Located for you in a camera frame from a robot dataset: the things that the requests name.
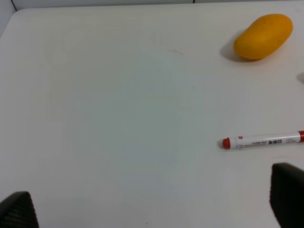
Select red and white marker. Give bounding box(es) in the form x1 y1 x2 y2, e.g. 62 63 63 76
222 131 304 150

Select yellow mango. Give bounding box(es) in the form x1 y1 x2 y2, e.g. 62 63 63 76
233 14 293 60

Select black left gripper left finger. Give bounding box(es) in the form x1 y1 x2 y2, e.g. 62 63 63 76
0 191 39 228

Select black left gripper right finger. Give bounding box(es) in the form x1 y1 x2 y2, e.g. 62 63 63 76
269 163 304 228

